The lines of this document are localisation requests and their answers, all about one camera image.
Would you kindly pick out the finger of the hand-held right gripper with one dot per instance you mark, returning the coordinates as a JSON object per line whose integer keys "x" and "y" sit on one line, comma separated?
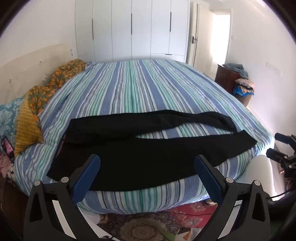
{"x": 276, "y": 154}
{"x": 283, "y": 138}

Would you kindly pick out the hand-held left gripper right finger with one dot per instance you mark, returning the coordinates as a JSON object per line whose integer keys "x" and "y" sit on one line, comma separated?
{"x": 208, "y": 178}

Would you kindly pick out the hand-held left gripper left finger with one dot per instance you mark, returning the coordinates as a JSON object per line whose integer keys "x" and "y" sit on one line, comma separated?
{"x": 85, "y": 180}

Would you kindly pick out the black pants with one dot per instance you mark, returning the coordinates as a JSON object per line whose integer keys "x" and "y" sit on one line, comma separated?
{"x": 138, "y": 157}

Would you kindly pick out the brown basket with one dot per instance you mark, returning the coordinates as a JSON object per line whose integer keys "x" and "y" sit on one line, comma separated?
{"x": 246, "y": 100}

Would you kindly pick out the pile of colourful clothes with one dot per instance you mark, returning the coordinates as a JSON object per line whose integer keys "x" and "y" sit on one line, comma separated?
{"x": 242, "y": 87}

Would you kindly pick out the red patterned rug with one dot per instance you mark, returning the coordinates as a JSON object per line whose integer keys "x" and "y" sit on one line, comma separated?
{"x": 138, "y": 227}

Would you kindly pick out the yellow dotted pillow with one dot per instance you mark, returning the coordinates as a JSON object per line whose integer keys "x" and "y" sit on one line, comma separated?
{"x": 26, "y": 129}

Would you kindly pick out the grey-blue cloth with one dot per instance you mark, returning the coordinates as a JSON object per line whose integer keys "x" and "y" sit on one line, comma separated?
{"x": 240, "y": 69}

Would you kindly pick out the pink printed cloth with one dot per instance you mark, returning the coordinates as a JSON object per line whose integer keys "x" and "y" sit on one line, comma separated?
{"x": 4, "y": 169}

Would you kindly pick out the dark wooden cabinet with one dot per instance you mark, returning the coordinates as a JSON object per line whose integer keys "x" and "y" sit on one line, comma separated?
{"x": 224, "y": 76}

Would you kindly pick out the teal damask pillow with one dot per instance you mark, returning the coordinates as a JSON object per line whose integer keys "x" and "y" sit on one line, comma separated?
{"x": 8, "y": 115}

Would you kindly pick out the striped bedspread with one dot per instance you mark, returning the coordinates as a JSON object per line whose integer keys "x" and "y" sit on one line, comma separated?
{"x": 138, "y": 92}

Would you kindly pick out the orange floral blanket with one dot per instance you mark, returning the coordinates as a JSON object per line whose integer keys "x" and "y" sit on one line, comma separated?
{"x": 62, "y": 74}

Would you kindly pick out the white door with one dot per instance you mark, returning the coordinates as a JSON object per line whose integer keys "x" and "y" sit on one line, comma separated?
{"x": 203, "y": 41}

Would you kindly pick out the beige padded headboard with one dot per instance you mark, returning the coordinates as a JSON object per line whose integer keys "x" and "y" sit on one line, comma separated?
{"x": 27, "y": 64}

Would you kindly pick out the white wardrobe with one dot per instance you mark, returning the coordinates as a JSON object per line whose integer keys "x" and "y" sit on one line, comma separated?
{"x": 143, "y": 27}

